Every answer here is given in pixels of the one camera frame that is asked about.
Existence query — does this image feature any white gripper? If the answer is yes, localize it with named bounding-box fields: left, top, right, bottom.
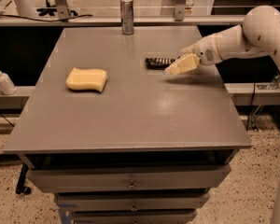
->
left=164, top=34, right=222, bottom=75

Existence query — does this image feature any yellow sponge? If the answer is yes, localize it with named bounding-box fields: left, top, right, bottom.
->
left=65, top=67, right=107, bottom=92

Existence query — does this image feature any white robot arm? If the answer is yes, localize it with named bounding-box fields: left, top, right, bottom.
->
left=181, top=6, right=280, bottom=224

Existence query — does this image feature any silver drink can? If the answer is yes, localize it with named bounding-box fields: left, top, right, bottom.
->
left=120, top=0, right=134, bottom=35

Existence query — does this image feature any grey drawer cabinet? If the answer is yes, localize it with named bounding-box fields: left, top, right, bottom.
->
left=3, top=25, right=254, bottom=224

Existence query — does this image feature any top grey drawer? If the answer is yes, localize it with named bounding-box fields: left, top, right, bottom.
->
left=27, top=164, right=231, bottom=193

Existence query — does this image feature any grey drawer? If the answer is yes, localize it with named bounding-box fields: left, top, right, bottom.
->
left=73, top=210, right=197, bottom=224
left=27, top=164, right=231, bottom=193
left=55, top=192, right=209, bottom=211

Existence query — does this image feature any bottom grey drawer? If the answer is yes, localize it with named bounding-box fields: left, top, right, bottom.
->
left=73, top=210, right=197, bottom=224

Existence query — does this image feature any white pump bottle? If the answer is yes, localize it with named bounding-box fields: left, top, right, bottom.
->
left=0, top=70, right=17, bottom=95

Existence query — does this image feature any middle grey drawer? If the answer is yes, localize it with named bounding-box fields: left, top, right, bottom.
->
left=55, top=192, right=209, bottom=211

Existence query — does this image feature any black caster leg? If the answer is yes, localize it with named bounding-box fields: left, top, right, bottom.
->
left=15, top=163, right=31, bottom=195

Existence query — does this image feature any right grey metal post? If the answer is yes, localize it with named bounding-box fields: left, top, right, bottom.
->
left=175, top=0, right=187, bottom=21

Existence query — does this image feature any grey metal post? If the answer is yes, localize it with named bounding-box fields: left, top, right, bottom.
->
left=54, top=0, right=71, bottom=21
left=175, top=0, right=187, bottom=21

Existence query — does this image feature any black cable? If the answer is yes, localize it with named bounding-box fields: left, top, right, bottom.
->
left=0, top=13, right=94, bottom=23

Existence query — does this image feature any left grey metal post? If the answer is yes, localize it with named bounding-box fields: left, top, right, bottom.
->
left=54, top=0, right=71, bottom=21

